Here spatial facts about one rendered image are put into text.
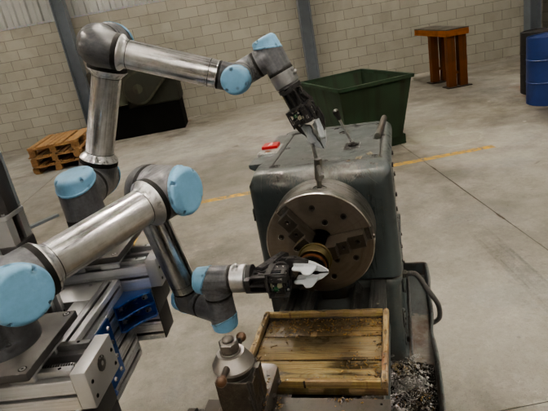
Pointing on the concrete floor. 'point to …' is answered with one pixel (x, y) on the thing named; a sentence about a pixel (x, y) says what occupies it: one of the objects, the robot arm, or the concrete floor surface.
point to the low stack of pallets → (57, 150)
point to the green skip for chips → (363, 98)
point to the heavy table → (447, 54)
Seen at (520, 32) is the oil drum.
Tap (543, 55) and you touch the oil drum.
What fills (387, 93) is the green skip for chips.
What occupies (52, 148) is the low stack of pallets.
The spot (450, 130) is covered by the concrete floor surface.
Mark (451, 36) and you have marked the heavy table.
